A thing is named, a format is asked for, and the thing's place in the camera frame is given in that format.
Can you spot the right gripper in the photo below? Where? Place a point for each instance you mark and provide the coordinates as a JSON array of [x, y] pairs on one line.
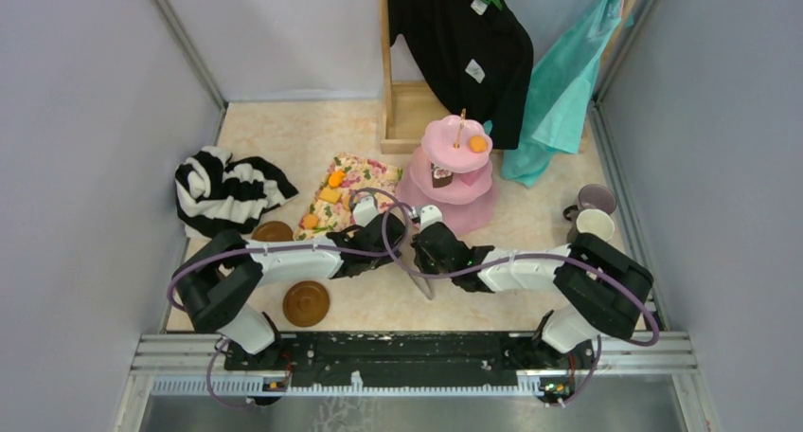
[[420, 257]]

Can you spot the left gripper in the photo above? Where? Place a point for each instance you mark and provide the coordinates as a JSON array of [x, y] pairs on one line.
[[383, 260]]

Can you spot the chocolate cake slice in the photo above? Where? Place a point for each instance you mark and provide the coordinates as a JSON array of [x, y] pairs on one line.
[[440, 177]]

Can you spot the pink cake slice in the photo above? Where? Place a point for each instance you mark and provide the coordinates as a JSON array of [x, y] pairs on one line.
[[470, 178]]

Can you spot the round smooth biscuit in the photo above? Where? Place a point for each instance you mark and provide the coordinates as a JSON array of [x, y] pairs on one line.
[[477, 144]]

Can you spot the teal t-shirt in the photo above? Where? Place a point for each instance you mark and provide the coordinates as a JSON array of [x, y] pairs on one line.
[[560, 88]]

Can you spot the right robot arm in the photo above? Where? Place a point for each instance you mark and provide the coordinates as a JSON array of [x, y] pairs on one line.
[[606, 290]]

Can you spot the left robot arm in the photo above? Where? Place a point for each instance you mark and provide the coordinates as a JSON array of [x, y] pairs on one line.
[[214, 286]]

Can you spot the floral serving tray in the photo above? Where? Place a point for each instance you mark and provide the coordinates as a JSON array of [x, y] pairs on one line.
[[361, 173]]

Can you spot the rectangular yellow biscuit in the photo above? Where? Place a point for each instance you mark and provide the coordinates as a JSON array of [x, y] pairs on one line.
[[329, 195]]

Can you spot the flower shaped biscuit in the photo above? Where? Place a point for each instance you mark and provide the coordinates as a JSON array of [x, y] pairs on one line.
[[310, 221]]

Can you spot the orange fish shaped biscuit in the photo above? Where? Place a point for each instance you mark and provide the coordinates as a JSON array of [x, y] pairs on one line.
[[336, 179]]

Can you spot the pink three-tier cake stand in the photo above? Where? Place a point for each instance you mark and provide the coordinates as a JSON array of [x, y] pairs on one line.
[[445, 143]]

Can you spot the brown wooden coaster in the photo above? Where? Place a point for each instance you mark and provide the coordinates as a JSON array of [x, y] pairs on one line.
[[306, 303], [272, 232]]

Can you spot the black and white striped cloth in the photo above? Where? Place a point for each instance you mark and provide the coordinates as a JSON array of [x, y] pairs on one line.
[[215, 192]]

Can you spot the purple mug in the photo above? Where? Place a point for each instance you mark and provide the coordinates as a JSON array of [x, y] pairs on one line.
[[592, 196]]

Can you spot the grey mug with white interior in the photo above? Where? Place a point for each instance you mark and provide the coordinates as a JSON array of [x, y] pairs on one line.
[[593, 221]]

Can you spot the black t-shirt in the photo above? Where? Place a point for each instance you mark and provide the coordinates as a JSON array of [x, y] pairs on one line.
[[475, 58]]

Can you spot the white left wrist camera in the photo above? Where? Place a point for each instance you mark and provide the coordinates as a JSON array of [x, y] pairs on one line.
[[364, 210]]

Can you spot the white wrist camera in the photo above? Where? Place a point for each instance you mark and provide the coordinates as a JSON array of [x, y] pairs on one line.
[[364, 210], [429, 215]]

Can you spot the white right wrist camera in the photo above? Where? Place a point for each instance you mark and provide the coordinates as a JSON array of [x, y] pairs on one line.
[[429, 215]]

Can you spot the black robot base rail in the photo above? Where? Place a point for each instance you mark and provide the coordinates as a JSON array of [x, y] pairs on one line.
[[419, 363]]

